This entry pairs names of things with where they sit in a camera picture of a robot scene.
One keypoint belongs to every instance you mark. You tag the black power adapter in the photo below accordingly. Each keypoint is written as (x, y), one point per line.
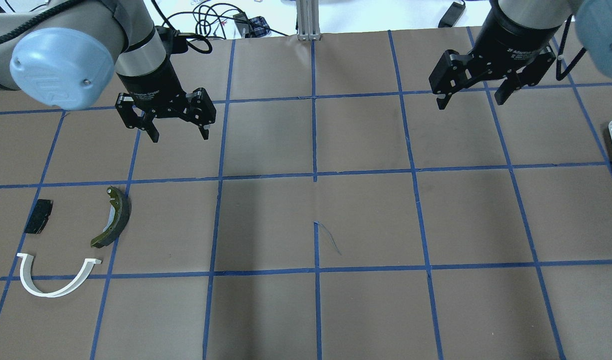
(452, 14)

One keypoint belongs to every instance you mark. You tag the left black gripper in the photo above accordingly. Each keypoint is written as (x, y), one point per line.
(151, 86)

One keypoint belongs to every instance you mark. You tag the black brake pad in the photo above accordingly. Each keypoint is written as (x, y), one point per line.
(39, 216)

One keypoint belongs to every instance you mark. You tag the olive brake shoe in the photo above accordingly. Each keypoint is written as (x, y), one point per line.
(119, 214)

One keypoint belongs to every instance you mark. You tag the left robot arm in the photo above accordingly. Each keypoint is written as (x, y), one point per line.
(66, 54)

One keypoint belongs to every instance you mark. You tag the aluminium frame post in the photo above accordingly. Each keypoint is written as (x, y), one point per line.
(308, 27)

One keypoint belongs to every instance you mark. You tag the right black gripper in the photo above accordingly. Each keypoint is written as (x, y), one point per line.
(510, 42)

